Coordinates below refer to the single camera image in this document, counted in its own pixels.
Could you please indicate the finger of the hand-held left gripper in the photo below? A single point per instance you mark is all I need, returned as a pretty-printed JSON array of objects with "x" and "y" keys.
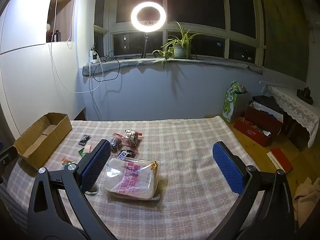
[{"x": 8, "y": 153}]

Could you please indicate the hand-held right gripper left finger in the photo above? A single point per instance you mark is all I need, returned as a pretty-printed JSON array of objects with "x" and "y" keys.
[{"x": 96, "y": 166}]

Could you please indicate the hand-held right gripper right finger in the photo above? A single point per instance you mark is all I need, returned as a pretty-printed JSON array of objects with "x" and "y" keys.
[{"x": 228, "y": 170}]

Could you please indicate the clear red-edged pack dark snack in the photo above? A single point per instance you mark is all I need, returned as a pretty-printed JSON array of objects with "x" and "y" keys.
[{"x": 116, "y": 143}]

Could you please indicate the brown chocolate bar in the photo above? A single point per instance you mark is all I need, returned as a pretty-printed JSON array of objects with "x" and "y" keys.
[{"x": 126, "y": 153}]

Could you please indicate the clear bread bag pink print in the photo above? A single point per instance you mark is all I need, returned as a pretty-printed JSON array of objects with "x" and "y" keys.
[{"x": 132, "y": 177}]

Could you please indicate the clear red-edged pack brown snack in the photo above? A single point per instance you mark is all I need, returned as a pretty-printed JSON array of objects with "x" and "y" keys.
[{"x": 131, "y": 137}]

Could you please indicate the brown cardboard box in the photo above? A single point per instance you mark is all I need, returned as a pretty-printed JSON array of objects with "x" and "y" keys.
[{"x": 57, "y": 127}]

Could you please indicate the pink snack packet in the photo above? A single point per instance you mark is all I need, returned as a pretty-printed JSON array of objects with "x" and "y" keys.
[{"x": 87, "y": 149}]

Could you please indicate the green snack packet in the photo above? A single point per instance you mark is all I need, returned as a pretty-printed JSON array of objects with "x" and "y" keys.
[{"x": 80, "y": 151}]

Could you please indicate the black snack packet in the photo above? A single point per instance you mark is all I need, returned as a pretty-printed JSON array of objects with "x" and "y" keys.
[{"x": 84, "y": 140}]

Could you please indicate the red book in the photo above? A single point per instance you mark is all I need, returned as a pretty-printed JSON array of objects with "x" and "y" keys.
[{"x": 281, "y": 160}]

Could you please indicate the red storage box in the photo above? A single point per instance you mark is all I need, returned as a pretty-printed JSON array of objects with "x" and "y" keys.
[{"x": 260, "y": 122}]

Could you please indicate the green paper bag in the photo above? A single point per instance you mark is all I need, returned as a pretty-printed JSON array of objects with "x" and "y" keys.
[{"x": 230, "y": 105}]

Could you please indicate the beige cloth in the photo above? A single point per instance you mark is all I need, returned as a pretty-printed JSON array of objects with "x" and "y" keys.
[{"x": 306, "y": 197}]

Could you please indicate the white cabinet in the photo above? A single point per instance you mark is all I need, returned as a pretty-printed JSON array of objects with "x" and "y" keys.
[{"x": 30, "y": 67}]

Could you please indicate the white lace cloth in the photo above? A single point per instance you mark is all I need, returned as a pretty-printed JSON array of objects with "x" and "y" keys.
[{"x": 295, "y": 105}]

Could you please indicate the white power strip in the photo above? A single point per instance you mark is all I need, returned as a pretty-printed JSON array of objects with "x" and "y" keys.
[{"x": 94, "y": 60}]

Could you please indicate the dark figurine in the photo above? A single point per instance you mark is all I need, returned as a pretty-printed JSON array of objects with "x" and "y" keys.
[{"x": 305, "y": 95}]

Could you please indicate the grey windowsill cloth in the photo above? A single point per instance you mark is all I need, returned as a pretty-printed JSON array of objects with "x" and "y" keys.
[{"x": 150, "y": 62}]

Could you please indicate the black framed object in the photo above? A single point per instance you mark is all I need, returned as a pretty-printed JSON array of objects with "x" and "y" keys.
[{"x": 55, "y": 36}]

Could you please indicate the black tripod stand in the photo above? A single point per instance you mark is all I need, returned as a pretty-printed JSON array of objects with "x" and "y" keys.
[{"x": 145, "y": 47}]

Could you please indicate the potted spider plant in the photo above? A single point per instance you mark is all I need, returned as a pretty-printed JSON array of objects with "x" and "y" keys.
[{"x": 180, "y": 50}]

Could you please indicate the white window frame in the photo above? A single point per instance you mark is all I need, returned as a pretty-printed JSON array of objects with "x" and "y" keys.
[{"x": 226, "y": 30}]

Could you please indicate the wooden wall shelf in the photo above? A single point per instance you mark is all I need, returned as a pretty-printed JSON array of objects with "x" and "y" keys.
[{"x": 62, "y": 17}]

